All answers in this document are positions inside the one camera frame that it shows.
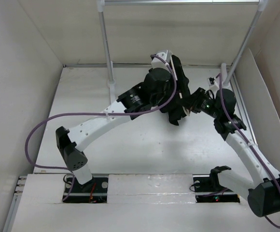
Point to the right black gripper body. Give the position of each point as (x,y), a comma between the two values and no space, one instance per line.
(201,101)

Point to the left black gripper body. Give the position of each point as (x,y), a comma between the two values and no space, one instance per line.
(169,91)

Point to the black trousers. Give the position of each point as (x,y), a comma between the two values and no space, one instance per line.
(178,96)

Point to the cream clothes hanger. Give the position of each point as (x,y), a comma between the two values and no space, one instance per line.
(187,112)

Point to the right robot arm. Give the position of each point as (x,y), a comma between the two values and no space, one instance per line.
(262,191)

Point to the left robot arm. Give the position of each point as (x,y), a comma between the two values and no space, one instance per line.
(72,142)

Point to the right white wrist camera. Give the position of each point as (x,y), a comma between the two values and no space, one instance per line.
(214,82)

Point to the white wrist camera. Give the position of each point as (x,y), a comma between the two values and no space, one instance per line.
(214,82)
(161,59)

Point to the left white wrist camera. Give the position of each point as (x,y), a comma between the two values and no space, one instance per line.
(161,59)

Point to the right aluminium side rail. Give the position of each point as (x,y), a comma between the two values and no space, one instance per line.
(242,108)

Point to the aluminium side rail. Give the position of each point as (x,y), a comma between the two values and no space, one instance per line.
(242,108)
(15,203)

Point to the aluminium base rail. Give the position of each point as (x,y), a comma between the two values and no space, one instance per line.
(146,189)

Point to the left aluminium side rail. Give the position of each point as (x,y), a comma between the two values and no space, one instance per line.
(15,203)

